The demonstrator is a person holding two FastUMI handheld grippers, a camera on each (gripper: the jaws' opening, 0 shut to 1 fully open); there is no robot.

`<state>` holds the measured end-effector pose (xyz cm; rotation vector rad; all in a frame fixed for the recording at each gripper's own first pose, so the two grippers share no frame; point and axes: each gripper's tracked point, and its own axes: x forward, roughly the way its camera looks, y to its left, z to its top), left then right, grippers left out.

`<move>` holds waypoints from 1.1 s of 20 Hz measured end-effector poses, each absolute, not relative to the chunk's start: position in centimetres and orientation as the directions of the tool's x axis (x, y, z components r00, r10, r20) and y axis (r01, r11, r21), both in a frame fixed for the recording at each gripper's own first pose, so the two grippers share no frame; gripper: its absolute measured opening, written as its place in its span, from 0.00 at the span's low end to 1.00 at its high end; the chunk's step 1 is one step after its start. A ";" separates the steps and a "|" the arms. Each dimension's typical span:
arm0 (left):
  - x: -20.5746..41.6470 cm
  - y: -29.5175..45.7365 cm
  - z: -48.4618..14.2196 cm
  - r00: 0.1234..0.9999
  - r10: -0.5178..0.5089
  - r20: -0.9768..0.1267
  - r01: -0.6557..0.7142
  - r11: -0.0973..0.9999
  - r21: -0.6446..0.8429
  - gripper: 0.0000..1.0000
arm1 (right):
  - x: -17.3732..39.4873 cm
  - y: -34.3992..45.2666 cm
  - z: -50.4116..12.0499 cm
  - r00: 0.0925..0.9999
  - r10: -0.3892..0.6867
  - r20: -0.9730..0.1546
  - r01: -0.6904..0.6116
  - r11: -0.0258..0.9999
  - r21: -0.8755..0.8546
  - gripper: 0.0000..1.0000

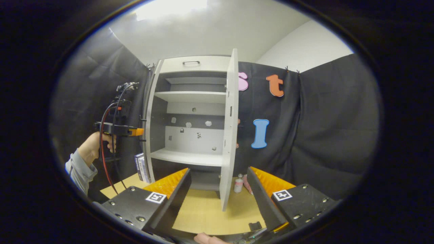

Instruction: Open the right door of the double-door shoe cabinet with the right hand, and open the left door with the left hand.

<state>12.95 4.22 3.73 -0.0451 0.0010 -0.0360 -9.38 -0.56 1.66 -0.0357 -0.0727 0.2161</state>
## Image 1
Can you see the black backdrop cloth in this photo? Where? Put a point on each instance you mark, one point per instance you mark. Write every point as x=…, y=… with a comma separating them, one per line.
x=322, y=135

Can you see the beige double-door shoe cabinet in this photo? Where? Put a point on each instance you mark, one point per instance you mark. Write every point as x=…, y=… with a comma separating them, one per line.
x=190, y=139

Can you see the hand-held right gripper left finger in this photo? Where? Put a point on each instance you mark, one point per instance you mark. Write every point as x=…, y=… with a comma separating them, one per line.
x=176, y=200

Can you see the small pink bottle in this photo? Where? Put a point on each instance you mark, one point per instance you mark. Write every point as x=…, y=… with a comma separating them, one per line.
x=238, y=184

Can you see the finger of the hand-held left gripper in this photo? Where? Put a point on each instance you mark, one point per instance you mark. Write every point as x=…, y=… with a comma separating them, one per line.
x=134, y=131

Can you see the beige cherry-sticker cabinet door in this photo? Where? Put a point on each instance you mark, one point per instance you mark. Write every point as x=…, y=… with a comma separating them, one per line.
x=230, y=135

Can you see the white cabinet shelf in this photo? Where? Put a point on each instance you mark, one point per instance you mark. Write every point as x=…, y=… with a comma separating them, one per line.
x=186, y=157
x=190, y=96

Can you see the beige camera-sticker cabinet door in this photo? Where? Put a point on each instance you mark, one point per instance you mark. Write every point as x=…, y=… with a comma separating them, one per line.
x=151, y=135

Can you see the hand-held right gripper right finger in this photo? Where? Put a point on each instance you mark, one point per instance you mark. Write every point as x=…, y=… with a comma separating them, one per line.
x=261, y=200

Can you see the beige cabinet drawer front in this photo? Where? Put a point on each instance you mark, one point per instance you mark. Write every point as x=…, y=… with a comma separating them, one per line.
x=203, y=66

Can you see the black cloth clip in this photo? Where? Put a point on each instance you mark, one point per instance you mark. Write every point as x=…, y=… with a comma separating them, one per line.
x=150, y=66
x=287, y=68

